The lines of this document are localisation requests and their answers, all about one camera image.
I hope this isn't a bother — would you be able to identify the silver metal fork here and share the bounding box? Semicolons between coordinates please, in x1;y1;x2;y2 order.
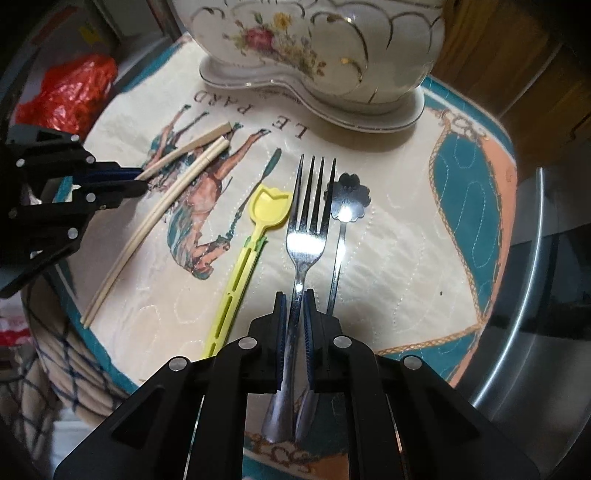
262;160;332;443

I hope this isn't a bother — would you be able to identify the printed quilted table mat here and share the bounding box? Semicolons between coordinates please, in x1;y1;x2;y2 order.
55;41;527;479

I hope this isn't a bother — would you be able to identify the silver flower-shaped spoon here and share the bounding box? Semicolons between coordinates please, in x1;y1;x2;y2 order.
294;173;370;443

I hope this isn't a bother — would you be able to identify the red plastic bag low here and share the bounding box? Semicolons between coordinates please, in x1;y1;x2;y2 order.
14;53;118;139

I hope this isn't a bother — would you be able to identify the yellow plastic spoon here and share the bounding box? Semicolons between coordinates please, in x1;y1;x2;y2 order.
202;184;293;358

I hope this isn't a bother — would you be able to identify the wooden chopstick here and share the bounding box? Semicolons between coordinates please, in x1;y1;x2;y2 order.
136;122;231;181
81;136;230;329

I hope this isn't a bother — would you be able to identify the white floral ceramic utensil holder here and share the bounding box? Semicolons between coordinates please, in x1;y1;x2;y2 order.
173;0;445;133

